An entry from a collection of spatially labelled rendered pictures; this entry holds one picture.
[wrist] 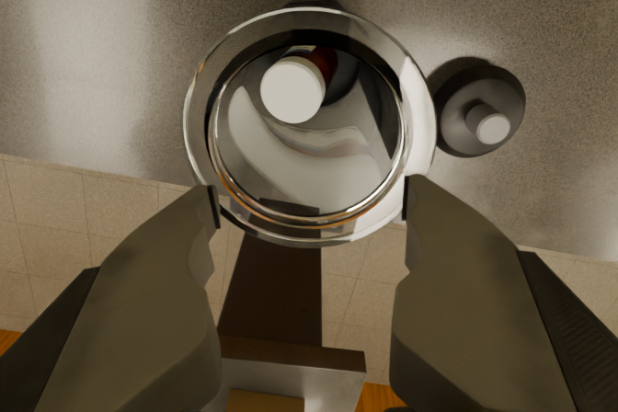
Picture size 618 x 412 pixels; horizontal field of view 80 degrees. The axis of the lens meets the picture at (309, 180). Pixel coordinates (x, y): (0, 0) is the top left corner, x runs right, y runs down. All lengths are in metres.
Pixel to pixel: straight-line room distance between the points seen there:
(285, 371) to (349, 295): 1.24
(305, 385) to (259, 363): 0.09
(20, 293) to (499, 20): 2.28
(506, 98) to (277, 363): 0.49
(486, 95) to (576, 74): 0.10
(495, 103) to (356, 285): 1.51
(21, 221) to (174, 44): 1.71
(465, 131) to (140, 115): 0.33
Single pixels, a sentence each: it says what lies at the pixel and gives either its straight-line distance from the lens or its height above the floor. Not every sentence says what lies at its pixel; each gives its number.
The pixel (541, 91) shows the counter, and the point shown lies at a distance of 0.44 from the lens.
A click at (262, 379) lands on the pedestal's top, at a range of 0.68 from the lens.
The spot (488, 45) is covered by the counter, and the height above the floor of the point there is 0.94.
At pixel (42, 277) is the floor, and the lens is 2.22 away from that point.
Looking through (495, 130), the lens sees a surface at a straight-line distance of 0.36.
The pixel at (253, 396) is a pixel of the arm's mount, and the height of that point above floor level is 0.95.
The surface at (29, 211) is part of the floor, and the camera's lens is 1.99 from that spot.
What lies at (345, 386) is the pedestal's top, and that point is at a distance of 0.68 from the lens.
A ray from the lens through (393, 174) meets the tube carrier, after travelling 0.17.
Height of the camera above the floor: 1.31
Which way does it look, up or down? 62 degrees down
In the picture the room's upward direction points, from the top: 177 degrees counter-clockwise
